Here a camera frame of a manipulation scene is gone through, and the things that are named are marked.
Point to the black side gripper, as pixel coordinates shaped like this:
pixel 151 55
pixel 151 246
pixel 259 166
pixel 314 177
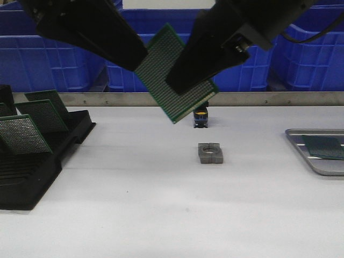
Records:
pixel 212 48
pixel 96 26

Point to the green perforated circuit board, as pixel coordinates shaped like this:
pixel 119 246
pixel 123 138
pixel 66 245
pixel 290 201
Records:
pixel 323 147
pixel 44 115
pixel 21 135
pixel 163 50

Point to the silver metal tray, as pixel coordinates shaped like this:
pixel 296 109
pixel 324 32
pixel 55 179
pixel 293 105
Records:
pixel 321 166

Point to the black slotted board rack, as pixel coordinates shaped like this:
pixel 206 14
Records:
pixel 25 178

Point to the centre blue plastic crate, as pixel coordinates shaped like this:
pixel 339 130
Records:
pixel 250 76

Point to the blue plastic crate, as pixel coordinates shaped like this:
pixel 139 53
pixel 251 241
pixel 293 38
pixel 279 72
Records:
pixel 250 76
pixel 30 62
pixel 316 65

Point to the red emergency stop button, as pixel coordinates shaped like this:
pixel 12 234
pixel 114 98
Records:
pixel 200 116

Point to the left blue plastic crate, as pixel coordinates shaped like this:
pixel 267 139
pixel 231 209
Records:
pixel 30 62

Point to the back left blue crate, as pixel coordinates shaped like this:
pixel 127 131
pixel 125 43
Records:
pixel 11 6

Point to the grey metal clamp block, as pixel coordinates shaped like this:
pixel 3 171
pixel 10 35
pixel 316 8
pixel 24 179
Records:
pixel 210 153

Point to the right blue plastic crate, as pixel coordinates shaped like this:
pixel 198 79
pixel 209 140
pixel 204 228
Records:
pixel 316 65

